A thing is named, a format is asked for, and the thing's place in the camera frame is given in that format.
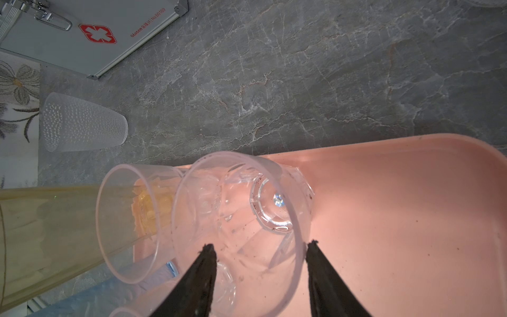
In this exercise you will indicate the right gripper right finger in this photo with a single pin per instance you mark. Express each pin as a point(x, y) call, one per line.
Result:
point(329, 295)

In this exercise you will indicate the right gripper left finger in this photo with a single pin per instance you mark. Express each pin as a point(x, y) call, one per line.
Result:
point(193, 294)

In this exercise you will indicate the blue plastic cup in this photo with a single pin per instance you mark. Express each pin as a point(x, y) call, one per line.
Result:
point(102, 299)

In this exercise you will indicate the clear faceted cup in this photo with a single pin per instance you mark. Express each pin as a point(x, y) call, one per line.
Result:
point(134, 219)
point(223, 296)

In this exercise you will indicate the pink plastic tray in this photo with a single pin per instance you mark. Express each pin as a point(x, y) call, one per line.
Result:
point(414, 226)

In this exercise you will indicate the amber plastic cup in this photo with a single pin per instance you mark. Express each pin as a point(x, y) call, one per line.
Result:
point(48, 236)

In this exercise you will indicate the frosted dimpled cup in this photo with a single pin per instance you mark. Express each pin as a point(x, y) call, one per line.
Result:
point(69, 124)

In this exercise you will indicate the silver first aid case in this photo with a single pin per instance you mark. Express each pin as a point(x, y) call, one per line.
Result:
point(86, 37)

